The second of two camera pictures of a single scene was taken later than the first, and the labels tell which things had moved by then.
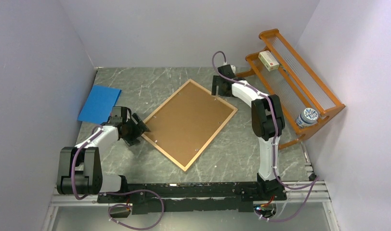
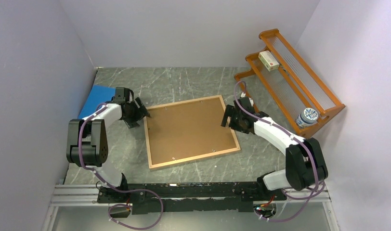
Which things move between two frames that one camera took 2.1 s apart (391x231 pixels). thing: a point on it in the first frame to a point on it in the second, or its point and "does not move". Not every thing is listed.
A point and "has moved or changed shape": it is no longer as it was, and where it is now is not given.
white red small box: [268, 60] does not move
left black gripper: [139, 128] to [141, 112]
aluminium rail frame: [314, 191] does not move
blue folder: [98, 105] does not move
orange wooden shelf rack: [302, 99] does not move
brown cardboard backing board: [188, 123] has moved or changed shape
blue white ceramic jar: [308, 117] does not move
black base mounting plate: [195, 197] does not move
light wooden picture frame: [185, 169] has moved or changed shape
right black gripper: [217, 82] to [230, 111]
